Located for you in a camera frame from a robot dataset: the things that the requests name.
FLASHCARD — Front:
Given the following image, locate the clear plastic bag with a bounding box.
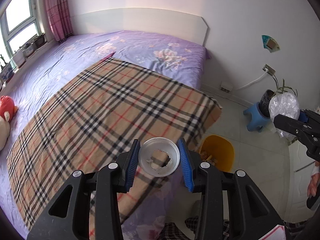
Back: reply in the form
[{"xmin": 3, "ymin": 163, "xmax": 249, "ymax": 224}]
[{"xmin": 268, "ymin": 92, "xmax": 301, "ymax": 141}]

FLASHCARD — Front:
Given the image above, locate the white torn plastic lid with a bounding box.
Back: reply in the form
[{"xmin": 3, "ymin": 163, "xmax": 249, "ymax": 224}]
[{"xmin": 138, "ymin": 137, "xmax": 180, "ymax": 177}]

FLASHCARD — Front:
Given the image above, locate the yellow trash bin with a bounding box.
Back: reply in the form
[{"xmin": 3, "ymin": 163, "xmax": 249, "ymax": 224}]
[{"xmin": 199, "ymin": 134, "xmax": 235, "ymax": 172}]

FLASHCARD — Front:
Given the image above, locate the person's right hand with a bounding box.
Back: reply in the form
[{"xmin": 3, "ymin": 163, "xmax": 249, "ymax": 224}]
[{"xmin": 307, "ymin": 161, "xmax": 319, "ymax": 197}]

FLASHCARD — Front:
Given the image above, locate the dark vase with plant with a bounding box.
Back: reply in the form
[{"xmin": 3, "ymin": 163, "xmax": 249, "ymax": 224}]
[{"xmin": 258, "ymin": 76, "xmax": 298, "ymax": 118}]

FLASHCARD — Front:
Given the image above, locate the blue plastic stool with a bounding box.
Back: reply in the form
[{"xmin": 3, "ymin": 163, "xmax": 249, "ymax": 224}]
[{"xmin": 243, "ymin": 102, "xmax": 270, "ymax": 132}]

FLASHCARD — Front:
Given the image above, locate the tan plaid blanket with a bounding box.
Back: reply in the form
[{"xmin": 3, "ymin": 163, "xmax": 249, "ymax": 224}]
[{"xmin": 7, "ymin": 57, "xmax": 221, "ymax": 229}]

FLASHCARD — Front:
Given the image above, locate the pink edged white paper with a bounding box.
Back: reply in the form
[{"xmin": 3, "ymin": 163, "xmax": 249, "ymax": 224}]
[{"xmin": 259, "ymin": 225, "xmax": 286, "ymax": 240}]

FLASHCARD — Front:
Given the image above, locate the purple floral bed sheet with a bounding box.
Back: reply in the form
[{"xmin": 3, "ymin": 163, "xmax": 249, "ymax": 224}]
[{"xmin": 1, "ymin": 31, "xmax": 207, "ymax": 237}]

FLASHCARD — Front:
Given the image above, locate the red and cream plush toy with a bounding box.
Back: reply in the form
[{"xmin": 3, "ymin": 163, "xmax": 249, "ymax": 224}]
[{"xmin": 0, "ymin": 96, "xmax": 18, "ymax": 150}]

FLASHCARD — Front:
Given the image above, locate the white bed headboard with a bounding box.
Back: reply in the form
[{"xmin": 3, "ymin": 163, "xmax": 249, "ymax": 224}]
[{"xmin": 71, "ymin": 8, "xmax": 208, "ymax": 46}]

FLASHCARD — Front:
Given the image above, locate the small blue patterned pot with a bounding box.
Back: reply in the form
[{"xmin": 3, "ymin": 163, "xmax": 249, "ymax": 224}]
[{"xmin": 23, "ymin": 42, "xmax": 35, "ymax": 58}]

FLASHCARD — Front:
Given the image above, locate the white pot red rim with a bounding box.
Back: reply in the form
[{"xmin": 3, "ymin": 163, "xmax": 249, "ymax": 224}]
[{"xmin": 12, "ymin": 48, "xmax": 26, "ymax": 68}]

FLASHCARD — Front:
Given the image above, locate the blue and white porcelain pot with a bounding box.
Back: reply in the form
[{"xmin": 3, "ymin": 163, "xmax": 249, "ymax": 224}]
[{"xmin": 1, "ymin": 55, "xmax": 14, "ymax": 83}]

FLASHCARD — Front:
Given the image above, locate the dark brown plant pot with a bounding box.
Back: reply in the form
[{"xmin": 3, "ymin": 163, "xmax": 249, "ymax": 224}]
[{"xmin": 33, "ymin": 33, "xmax": 46, "ymax": 50}]

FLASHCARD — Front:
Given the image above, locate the right pink curtain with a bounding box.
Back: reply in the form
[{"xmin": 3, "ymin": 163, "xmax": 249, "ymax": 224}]
[{"xmin": 44, "ymin": 0, "xmax": 73, "ymax": 43}]

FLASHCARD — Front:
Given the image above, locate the wall socket plate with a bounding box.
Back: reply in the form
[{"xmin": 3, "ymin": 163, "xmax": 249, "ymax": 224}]
[{"xmin": 263, "ymin": 64, "xmax": 276, "ymax": 76}]

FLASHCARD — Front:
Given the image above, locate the white cable conduit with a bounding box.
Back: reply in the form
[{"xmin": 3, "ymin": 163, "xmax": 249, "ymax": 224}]
[{"xmin": 232, "ymin": 70, "xmax": 268, "ymax": 91}]

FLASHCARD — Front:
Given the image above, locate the teal fan wall decoration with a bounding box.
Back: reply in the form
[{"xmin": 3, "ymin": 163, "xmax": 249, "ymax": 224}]
[{"xmin": 261, "ymin": 35, "xmax": 280, "ymax": 53}]

